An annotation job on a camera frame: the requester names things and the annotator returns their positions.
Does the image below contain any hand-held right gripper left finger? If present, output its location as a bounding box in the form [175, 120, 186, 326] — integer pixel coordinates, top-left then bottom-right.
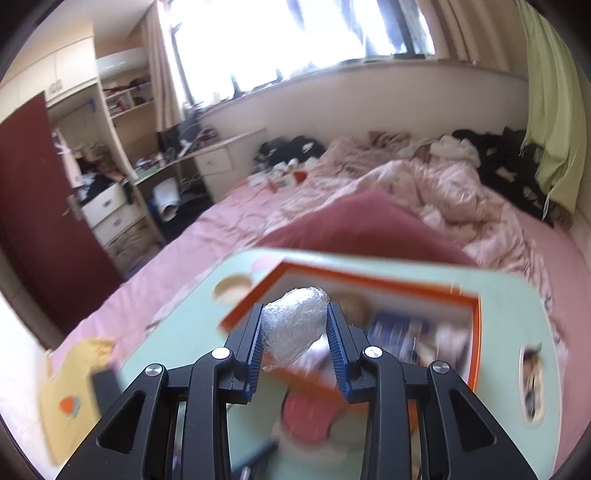
[55, 302, 266, 480]

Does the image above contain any cream wardrobe with shelves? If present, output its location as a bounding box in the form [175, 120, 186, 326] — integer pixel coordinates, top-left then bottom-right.
[44, 37, 160, 273]

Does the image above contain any cream desk with drawer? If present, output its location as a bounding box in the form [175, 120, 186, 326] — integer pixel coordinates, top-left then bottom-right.
[134, 127, 269, 199]

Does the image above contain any white crumpled garment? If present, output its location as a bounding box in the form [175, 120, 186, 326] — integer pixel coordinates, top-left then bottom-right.
[429, 135, 481, 162]

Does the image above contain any dark pink pillow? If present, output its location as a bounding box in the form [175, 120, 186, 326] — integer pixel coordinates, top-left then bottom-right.
[254, 189, 478, 266]

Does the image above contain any clear plastic ball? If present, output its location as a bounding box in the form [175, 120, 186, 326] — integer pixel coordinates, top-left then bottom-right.
[261, 286, 331, 372]

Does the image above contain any light green bed table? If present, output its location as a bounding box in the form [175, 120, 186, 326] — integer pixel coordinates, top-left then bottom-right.
[111, 247, 564, 480]

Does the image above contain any beige curtain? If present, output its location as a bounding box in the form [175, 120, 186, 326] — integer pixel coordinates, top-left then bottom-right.
[434, 0, 529, 77]
[143, 0, 185, 132]

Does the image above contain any pink crumpled quilt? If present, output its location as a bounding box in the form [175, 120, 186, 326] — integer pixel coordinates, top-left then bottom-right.
[305, 134, 555, 296]

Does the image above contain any light green hanging cloth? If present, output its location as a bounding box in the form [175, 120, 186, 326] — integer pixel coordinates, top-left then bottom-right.
[519, 4, 589, 215]

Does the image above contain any white paper roll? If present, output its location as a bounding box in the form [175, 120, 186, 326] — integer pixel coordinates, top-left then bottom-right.
[152, 178, 182, 221]

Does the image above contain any large black clothes pile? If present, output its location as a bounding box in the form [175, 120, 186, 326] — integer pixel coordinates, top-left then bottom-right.
[452, 127, 555, 227]

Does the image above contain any pink bed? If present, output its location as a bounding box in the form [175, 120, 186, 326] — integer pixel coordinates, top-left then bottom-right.
[51, 134, 583, 370]

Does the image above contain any red-brown door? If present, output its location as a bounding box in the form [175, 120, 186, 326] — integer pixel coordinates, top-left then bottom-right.
[0, 91, 123, 349]

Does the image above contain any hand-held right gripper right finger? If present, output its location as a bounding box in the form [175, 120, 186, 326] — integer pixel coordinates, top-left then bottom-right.
[325, 302, 539, 480]

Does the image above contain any window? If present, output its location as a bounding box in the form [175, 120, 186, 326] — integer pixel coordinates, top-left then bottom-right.
[171, 0, 437, 100]

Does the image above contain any yellow printed cloth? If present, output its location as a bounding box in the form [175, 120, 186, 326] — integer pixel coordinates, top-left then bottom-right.
[39, 337, 121, 467]

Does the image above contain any blue tin box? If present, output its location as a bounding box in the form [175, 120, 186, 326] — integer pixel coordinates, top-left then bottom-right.
[367, 313, 432, 365]

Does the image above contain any small black clothes pile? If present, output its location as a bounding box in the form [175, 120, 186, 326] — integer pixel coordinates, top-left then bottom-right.
[254, 136, 326, 169]

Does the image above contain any orange cardboard box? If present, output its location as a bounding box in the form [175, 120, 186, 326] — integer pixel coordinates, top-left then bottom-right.
[217, 259, 483, 407]

